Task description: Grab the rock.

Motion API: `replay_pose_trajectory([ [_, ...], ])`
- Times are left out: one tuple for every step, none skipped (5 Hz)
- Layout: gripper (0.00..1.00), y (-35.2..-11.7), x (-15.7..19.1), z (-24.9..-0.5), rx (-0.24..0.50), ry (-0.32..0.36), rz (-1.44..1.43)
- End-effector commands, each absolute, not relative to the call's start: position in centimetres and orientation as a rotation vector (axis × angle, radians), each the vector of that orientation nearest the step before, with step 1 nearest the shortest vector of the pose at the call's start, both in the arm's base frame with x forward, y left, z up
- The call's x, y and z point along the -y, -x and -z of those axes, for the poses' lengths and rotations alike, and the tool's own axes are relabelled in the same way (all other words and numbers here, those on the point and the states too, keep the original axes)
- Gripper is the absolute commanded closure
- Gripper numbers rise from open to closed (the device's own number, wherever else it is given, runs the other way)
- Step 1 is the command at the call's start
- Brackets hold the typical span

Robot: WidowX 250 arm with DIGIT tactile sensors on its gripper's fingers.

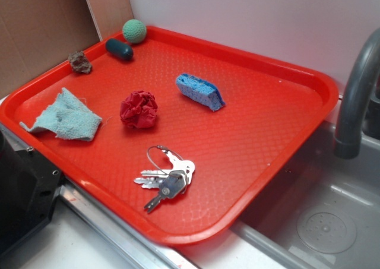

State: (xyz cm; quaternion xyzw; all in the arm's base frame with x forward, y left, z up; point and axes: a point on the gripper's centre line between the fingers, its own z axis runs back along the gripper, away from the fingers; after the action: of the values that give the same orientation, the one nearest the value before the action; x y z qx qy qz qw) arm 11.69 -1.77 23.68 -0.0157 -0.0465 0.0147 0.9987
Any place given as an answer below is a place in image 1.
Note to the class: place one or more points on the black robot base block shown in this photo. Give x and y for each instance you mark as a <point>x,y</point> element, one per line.
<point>29,188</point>

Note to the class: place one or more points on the red plastic tray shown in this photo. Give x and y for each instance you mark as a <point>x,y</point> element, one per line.
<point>271,108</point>

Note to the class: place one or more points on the blue sponge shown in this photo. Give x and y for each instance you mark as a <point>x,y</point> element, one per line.
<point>200,91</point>

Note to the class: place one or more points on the crumpled red cloth ball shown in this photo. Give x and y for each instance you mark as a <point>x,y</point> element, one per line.
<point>139,110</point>

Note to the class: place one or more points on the silver key bunch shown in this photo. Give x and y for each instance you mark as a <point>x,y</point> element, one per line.
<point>169,182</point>

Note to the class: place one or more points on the dark teal capsule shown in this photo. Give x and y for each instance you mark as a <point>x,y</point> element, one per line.
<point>119,49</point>

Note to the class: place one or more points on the green textured ball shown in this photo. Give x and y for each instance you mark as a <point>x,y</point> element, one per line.
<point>134,31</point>

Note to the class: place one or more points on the light blue cloth rag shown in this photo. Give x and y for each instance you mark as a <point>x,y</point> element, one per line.
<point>68,118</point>

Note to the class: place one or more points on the grey sink basin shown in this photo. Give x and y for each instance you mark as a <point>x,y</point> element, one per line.
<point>318,212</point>

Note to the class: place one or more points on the brown cardboard panel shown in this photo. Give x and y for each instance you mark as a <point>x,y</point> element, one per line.
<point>37,35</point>

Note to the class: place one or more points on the grey faucet spout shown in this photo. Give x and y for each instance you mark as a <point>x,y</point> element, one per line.
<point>359,110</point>

